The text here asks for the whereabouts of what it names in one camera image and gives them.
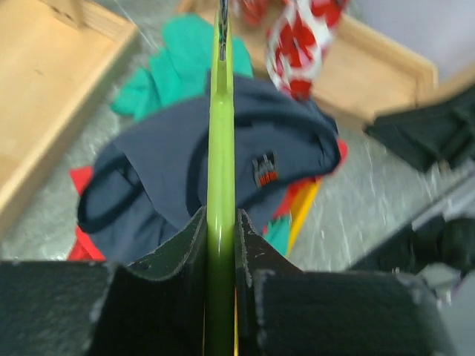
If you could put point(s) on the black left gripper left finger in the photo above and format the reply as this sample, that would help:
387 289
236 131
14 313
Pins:
167 303

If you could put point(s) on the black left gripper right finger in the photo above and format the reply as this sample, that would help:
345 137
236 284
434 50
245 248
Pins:
268 296

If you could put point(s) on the lime green hanger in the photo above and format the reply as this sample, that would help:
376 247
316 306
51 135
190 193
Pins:
219 334

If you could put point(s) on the navy blue tank top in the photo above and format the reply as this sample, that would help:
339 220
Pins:
260 110

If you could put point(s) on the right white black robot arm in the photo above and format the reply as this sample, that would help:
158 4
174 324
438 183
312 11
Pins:
438 243

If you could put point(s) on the yellow plastic tray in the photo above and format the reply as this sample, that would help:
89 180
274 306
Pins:
302 195

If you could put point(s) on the green garment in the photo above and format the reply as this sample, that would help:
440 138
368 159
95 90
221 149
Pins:
178 71

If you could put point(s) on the right wooden clothes rack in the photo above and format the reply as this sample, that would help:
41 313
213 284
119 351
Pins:
365 75

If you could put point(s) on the wooden clothes rack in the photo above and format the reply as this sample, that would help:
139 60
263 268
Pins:
365 75
58 59

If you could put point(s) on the white red floral dress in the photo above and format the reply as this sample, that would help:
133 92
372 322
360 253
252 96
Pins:
291 43

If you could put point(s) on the left wooden clothes rack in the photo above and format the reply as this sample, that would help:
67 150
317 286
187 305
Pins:
58 59

